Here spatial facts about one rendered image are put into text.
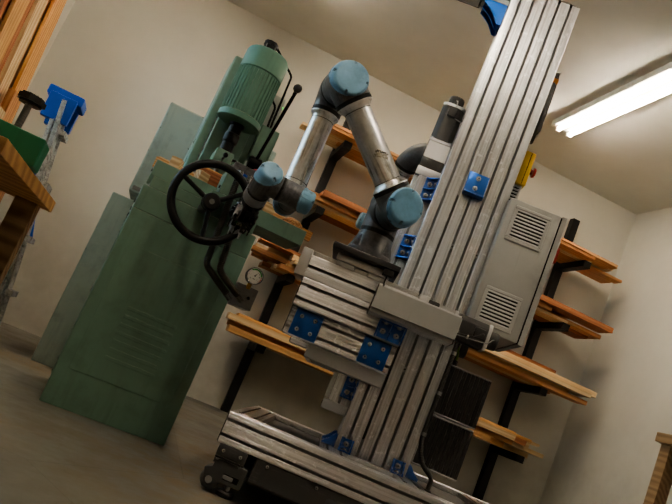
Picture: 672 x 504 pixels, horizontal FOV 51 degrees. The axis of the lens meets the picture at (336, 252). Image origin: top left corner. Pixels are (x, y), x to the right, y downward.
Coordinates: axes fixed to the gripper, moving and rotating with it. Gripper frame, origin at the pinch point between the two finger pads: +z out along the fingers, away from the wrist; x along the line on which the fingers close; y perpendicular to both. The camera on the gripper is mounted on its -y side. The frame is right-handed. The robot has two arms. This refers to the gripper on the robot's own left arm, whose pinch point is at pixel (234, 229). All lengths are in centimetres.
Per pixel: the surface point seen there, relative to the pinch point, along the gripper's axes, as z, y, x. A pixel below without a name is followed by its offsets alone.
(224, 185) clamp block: 5.0, -19.4, -8.7
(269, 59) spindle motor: -7, -76, -14
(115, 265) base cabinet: 31.7, 12.0, -29.6
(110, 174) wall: 217, -166, -72
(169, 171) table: 13.5, -21.1, -27.8
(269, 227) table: 16.6, -21.0, 13.0
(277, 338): 199, -92, 71
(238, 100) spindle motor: 4, -60, -17
